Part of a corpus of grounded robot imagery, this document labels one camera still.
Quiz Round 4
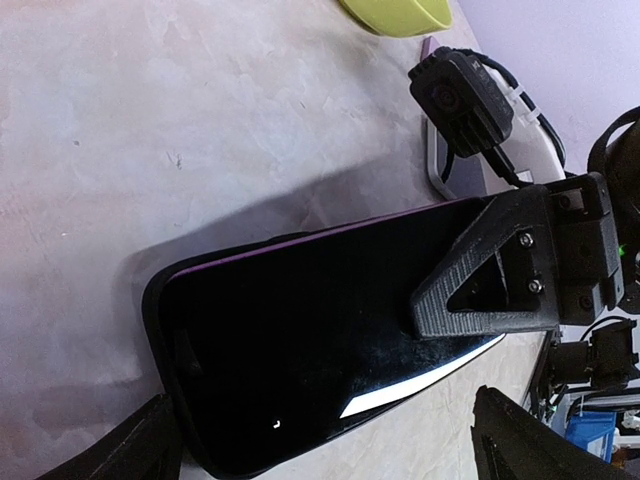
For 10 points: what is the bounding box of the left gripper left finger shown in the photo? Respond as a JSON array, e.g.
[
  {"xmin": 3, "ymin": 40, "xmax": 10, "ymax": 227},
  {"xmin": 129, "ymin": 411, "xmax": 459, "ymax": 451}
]
[{"xmin": 39, "ymin": 394, "xmax": 183, "ymax": 480}]

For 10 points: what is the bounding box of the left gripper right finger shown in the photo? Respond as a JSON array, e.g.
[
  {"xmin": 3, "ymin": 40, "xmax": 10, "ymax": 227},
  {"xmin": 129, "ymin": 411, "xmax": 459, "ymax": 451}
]
[{"xmin": 472, "ymin": 385, "xmax": 633, "ymax": 480}]

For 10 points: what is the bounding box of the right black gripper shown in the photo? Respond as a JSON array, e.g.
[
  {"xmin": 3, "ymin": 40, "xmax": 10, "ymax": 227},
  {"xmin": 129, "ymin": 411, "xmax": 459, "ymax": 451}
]
[{"xmin": 410, "ymin": 173, "xmax": 624, "ymax": 338}]

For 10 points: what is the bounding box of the black phone case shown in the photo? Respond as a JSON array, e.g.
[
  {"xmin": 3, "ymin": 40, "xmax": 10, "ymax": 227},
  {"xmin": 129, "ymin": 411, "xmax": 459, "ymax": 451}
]
[{"xmin": 141, "ymin": 232, "xmax": 352, "ymax": 479}]

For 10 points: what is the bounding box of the purple phone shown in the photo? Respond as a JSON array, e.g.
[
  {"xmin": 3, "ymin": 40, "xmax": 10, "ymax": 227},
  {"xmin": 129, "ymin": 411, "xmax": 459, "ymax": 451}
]
[{"xmin": 142, "ymin": 199, "xmax": 497, "ymax": 479}]

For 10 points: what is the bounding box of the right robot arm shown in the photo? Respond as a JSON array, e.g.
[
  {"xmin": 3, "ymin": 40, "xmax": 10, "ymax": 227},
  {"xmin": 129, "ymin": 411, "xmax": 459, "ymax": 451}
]
[{"xmin": 409, "ymin": 109, "xmax": 639, "ymax": 339}]

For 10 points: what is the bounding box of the green bowl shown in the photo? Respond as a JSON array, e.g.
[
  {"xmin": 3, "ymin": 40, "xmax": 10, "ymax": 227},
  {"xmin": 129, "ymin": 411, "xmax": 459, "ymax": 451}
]
[{"xmin": 339, "ymin": 0, "xmax": 454, "ymax": 38}]

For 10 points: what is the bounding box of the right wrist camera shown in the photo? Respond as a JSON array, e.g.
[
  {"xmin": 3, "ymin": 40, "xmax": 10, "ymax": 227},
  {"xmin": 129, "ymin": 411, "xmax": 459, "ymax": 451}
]
[{"xmin": 408, "ymin": 47, "xmax": 514, "ymax": 158}]

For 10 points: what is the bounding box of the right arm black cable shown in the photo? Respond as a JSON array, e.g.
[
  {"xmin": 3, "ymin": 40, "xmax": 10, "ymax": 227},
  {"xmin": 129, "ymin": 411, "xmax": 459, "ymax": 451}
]
[{"xmin": 462, "ymin": 48, "xmax": 569, "ymax": 186}]

